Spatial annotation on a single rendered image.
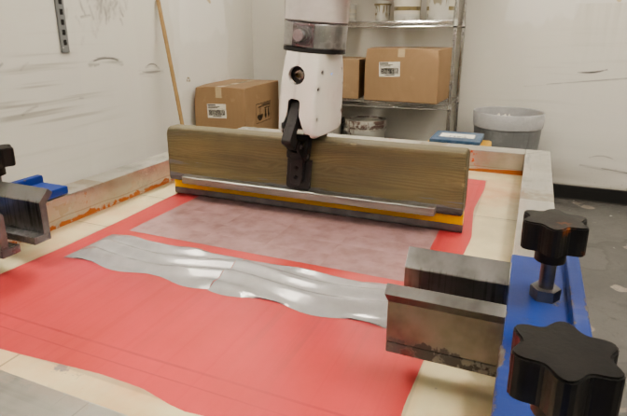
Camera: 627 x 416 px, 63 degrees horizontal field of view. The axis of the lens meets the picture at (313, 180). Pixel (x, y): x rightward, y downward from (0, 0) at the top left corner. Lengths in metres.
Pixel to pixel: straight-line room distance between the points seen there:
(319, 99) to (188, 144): 0.22
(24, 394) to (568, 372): 0.27
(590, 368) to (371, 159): 0.43
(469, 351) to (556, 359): 0.12
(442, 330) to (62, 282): 0.36
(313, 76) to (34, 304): 0.36
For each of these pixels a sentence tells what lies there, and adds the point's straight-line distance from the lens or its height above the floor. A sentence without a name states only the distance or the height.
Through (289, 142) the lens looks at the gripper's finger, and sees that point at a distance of 0.59.
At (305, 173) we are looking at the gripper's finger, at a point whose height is 1.01.
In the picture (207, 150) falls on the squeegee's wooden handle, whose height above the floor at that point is 1.02.
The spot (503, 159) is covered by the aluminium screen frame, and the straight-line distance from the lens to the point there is 0.90.
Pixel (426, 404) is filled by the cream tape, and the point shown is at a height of 0.95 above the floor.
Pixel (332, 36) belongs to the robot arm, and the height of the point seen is 1.17.
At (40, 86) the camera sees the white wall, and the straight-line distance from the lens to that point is 2.93.
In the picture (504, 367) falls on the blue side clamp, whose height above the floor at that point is 1.00.
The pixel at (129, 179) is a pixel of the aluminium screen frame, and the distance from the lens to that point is 0.77.
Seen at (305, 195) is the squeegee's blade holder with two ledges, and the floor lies 0.98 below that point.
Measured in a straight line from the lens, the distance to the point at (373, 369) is 0.39.
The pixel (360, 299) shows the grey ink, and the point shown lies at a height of 0.96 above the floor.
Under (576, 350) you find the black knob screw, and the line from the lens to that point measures 0.24.
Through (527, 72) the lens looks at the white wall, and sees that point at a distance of 4.00.
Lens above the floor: 1.18
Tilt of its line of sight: 16 degrees down
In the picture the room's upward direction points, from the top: straight up
